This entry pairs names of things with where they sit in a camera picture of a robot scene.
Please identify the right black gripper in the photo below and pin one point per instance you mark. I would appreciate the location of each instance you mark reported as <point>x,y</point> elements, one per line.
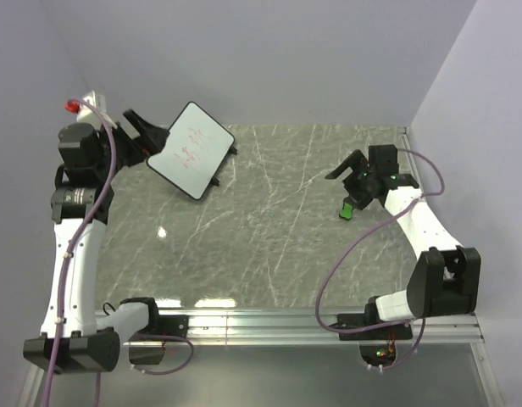
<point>358,163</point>

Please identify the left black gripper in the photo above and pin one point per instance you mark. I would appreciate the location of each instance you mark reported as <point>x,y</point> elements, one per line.
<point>152,137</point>

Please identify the white whiteboard black frame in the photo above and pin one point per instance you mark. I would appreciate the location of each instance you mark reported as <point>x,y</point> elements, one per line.
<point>195,149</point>

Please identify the green whiteboard eraser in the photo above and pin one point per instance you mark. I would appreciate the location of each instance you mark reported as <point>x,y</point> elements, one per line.
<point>346,211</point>

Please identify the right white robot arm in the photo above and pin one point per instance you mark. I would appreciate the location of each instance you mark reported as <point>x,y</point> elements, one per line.
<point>445,279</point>

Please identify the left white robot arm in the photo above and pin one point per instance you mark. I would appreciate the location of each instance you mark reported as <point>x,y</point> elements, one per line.
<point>72,338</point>

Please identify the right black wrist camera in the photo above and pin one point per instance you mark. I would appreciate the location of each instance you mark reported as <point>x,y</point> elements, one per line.
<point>383,159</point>

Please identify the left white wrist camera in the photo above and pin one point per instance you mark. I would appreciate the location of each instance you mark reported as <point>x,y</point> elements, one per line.
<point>84,115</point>

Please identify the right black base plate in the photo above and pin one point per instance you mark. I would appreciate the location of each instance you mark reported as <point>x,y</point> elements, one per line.
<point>402,331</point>

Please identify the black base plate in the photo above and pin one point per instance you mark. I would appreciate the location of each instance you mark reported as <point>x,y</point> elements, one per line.
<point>172,326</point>
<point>402,331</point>

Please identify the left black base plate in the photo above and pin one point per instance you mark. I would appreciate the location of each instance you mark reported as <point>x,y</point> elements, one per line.
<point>172,326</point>

